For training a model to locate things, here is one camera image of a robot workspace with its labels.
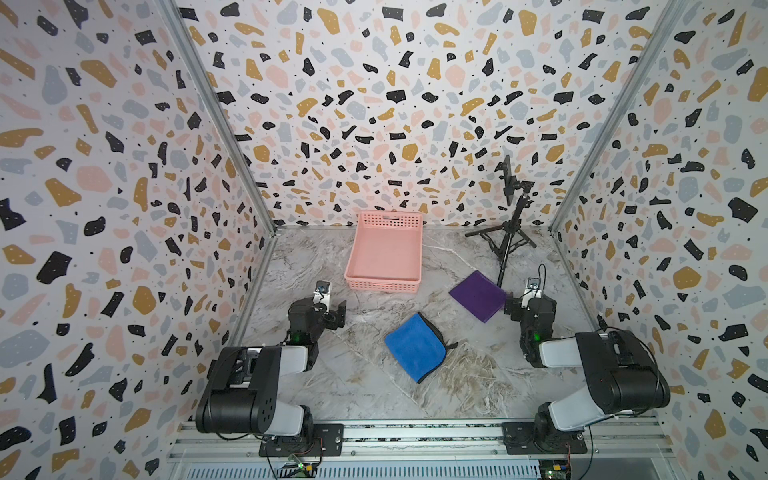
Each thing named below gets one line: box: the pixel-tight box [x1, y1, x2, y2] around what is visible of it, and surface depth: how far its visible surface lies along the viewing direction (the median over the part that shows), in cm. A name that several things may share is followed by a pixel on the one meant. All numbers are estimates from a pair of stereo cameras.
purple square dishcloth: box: [448, 270, 507, 323], surface depth 105 cm
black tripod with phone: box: [464, 154, 537, 289], surface depth 102 cm
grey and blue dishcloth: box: [384, 312, 458, 384], surface depth 90 cm
